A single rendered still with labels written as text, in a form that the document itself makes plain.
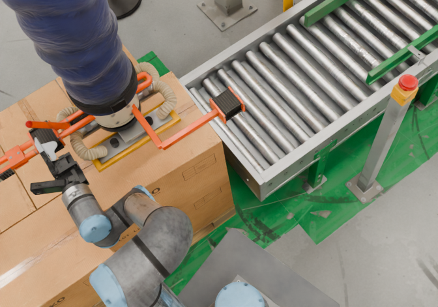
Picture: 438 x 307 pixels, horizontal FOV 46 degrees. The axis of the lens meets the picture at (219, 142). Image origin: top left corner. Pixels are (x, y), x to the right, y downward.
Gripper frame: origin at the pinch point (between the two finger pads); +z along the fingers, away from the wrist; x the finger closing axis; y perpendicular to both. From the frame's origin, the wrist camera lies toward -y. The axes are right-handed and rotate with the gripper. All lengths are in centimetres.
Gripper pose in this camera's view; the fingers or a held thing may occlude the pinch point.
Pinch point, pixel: (42, 148)
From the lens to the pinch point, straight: 177.8
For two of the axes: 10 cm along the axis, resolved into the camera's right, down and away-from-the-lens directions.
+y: 8.3, -5.3, 1.8
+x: -0.9, -4.5, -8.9
